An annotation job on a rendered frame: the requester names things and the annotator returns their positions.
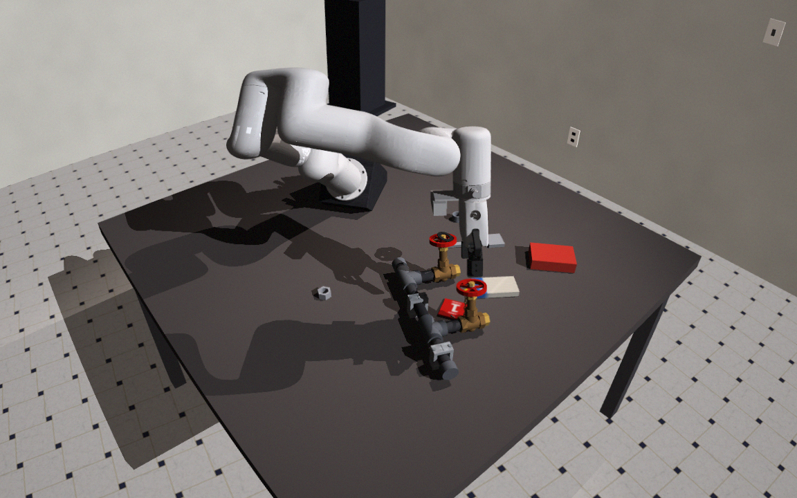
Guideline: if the red flat box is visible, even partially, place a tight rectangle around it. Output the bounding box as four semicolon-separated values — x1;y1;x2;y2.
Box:
529;243;577;273

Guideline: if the red valve tag with chain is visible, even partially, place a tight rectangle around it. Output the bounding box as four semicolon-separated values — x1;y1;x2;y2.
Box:
438;297;467;320

